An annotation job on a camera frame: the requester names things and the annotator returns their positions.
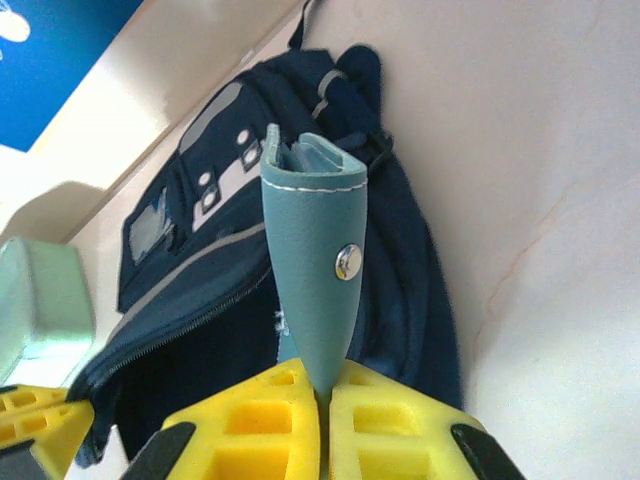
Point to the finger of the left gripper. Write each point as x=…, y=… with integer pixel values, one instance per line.
x=55, y=425

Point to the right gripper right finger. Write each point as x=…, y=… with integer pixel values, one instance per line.
x=390, y=435

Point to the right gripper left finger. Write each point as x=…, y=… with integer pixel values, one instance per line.
x=260, y=435

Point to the navy blue backpack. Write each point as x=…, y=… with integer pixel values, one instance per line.
x=400, y=280

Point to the teal leather case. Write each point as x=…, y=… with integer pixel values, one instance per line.
x=310, y=250

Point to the mint green lunch box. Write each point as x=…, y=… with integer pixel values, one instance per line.
x=45, y=300

